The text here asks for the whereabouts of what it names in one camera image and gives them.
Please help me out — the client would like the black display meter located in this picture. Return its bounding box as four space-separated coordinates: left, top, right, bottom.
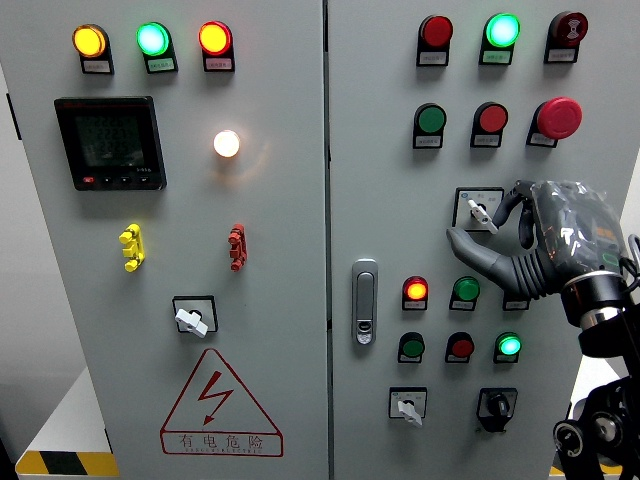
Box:
54 96 168 192

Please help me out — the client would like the large dark red lamp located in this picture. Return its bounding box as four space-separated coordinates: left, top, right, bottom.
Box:
418 14 455 50

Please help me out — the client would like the yellow round lamp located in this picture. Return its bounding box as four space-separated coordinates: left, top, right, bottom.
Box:
72 23 112 60

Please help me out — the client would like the red buzzer lamp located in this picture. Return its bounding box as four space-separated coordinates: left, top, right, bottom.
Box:
548 11 589 49

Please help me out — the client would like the large green lit lamp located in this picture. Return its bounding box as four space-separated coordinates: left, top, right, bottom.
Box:
484 12 522 50
135 21 174 58

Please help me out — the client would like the large green push button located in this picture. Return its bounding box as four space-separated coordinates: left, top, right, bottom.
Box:
413 102 448 136

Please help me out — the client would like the small red push button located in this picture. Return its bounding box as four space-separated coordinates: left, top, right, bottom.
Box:
445 332 476 359

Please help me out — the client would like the small red handle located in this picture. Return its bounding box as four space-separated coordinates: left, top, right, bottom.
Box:
228 223 248 272

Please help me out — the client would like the black yellow striped tape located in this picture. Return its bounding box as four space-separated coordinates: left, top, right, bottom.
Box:
14 450 120 478
548 463 624 478

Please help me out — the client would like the pale grey cabinet door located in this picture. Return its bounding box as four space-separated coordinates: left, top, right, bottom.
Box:
326 0 640 480
0 0 330 480

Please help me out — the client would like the red warning triangle sticker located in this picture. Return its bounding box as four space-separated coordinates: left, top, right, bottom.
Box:
159 348 284 458

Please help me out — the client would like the small red lit lamp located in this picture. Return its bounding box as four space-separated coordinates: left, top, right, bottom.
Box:
402 275 430 302

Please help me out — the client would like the turn switch with slim handle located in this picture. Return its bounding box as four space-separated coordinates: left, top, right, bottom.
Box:
451 186 505 235

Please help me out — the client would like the large red push button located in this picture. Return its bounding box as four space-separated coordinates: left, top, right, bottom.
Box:
472 101 510 135

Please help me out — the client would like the small white-handled turn switch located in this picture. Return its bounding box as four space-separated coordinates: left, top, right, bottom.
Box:
388 386 429 427

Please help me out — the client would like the silver door lock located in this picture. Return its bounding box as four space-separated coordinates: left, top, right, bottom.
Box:
351 258 379 346

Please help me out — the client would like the white glowing lamp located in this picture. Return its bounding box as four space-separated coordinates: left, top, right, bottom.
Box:
213 129 242 158

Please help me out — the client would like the large red stop button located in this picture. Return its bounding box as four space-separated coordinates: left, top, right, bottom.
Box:
535 96 584 140

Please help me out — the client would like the small yellow handle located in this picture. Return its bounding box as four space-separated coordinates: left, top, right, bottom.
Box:
118 223 146 273

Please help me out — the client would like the black-handled turn switch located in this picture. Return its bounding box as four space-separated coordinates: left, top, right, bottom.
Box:
475 387 519 434

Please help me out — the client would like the red lamp with orange glow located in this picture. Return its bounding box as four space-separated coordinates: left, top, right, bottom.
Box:
197 20 234 57

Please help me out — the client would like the small green lit lamp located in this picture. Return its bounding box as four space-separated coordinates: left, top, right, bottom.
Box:
494 332 523 359

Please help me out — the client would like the small green push button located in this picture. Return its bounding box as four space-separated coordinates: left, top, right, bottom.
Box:
398 332 426 359
452 276 481 302

